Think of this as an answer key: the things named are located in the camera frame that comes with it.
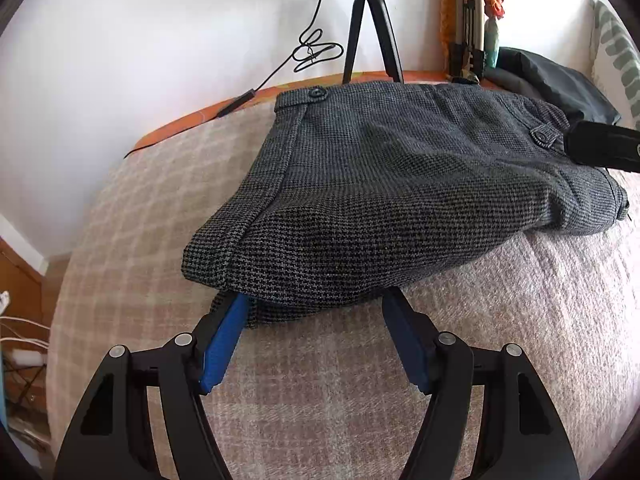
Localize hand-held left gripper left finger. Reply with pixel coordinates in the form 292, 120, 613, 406
53, 291, 251, 480

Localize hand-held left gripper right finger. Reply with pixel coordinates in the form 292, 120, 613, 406
381, 287, 581, 480

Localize grey houndstooth pants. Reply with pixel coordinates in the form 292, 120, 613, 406
181, 80, 632, 332

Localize white green patterned pillow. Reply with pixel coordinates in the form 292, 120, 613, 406
586, 0, 640, 131

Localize pink checked blanket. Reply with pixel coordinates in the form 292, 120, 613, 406
44, 104, 640, 480

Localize wooden framed boards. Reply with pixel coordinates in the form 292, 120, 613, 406
440, 0, 488, 85

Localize black tripod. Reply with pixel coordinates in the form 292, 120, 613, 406
341, 0, 405, 86

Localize white cables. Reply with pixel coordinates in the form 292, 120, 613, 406
0, 290, 51, 367

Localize orange bed frame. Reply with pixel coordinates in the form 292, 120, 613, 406
131, 70, 453, 153

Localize black cable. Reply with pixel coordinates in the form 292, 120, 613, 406
215, 0, 346, 120

